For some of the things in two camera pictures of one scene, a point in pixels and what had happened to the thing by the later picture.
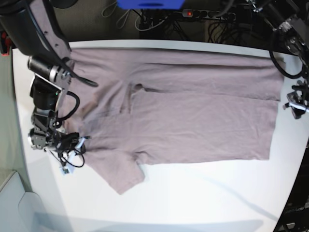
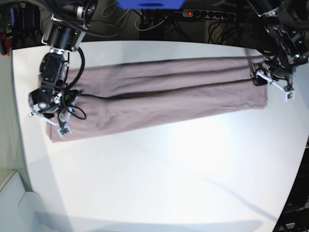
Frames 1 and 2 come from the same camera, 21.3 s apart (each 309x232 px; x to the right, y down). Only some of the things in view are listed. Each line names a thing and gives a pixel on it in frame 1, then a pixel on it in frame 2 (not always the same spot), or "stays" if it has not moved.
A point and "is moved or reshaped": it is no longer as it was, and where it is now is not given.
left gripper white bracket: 68,158 -> 63,128
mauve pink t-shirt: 141,107 is moved or reshaped
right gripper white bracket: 301,107 -> 289,93
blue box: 151,4 stays
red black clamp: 6,43 stays
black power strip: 223,15 stays
